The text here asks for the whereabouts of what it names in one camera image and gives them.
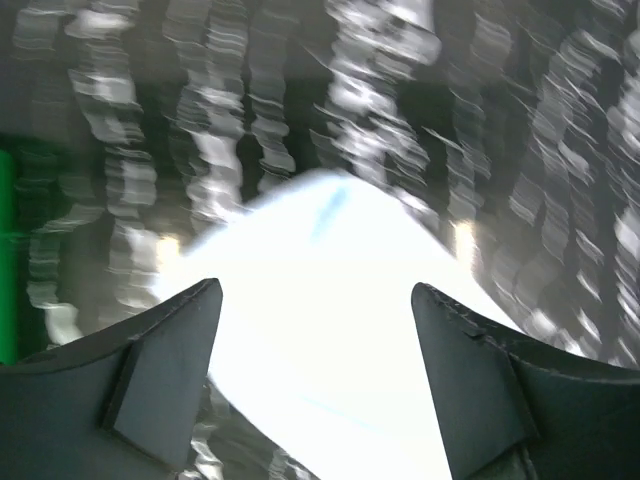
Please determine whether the light blue towel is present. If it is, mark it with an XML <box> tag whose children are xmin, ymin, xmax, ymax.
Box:
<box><xmin>151</xmin><ymin>171</ymin><xmax>509</xmax><ymax>479</ymax></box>

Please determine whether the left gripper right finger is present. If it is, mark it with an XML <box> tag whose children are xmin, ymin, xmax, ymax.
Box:
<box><xmin>411</xmin><ymin>283</ymin><xmax>639</xmax><ymax>479</ymax></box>

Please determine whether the green plastic tray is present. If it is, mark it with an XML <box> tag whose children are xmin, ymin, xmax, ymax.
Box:
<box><xmin>0</xmin><ymin>150</ymin><xmax>18</xmax><ymax>364</ymax></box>

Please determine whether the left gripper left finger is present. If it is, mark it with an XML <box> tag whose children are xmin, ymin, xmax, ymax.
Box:
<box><xmin>1</xmin><ymin>279</ymin><xmax>223</xmax><ymax>480</ymax></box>

